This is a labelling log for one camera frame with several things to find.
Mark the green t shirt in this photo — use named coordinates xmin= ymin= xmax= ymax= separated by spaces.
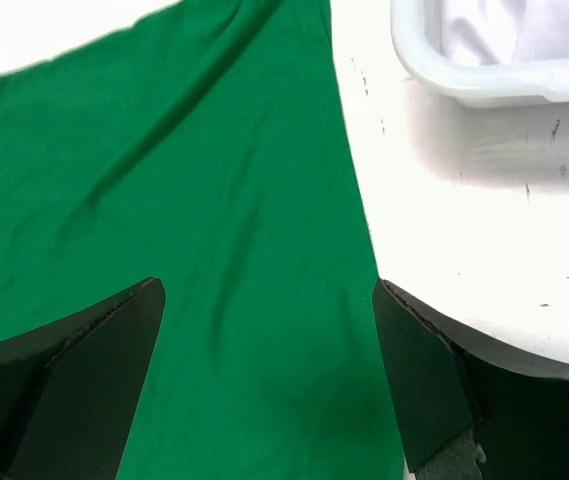
xmin=0 ymin=1 xmax=404 ymax=479

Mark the white plastic basket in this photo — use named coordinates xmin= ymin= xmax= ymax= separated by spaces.
xmin=390 ymin=1 xmax=569 ymax=108

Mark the white t shirt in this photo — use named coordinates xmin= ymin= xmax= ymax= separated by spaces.
xmin=440 ymin=1 xmax=569 ymax=67

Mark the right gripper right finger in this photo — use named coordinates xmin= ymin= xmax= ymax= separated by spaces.
xmin=373 ymin=280 xmax=569 ymax=479

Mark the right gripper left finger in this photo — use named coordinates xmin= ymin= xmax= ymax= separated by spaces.
xmin=0 ymin=278 xmax=166 ymax=480

